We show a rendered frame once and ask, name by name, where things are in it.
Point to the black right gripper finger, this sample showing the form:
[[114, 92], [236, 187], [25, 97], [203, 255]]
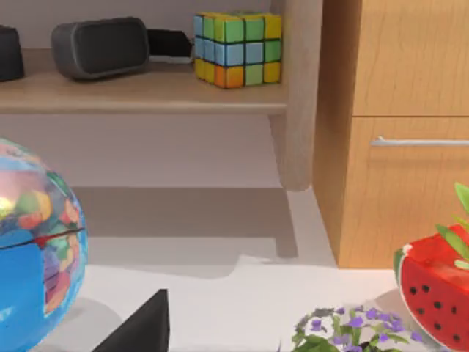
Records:
[[146, 326]]

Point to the colourful globe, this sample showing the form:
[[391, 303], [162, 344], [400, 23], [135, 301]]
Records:
[[33, 253]]

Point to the purple flower plant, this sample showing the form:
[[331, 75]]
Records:
[[351, 330]]

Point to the pale wooden open shelf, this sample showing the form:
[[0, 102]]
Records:
[[183, 95]]

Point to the black box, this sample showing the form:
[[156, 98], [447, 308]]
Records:
[[168, 45]]

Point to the dark grey speaker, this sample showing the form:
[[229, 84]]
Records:
[[100, 47]]

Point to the wooden cupboard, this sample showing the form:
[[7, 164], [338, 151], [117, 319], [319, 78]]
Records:
[[366, 146]]

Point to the colourful puzzle cube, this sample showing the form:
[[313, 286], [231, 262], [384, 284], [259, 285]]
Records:
[[238, 49]]

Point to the watermelon plant pot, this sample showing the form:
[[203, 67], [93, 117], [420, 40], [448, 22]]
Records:
[[436, 282]]

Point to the wooden drawer front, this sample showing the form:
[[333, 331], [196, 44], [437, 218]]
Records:
[[410, 190]]

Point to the dark grey rounded object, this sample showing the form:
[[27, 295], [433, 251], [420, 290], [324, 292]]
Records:
[[10, 55]]

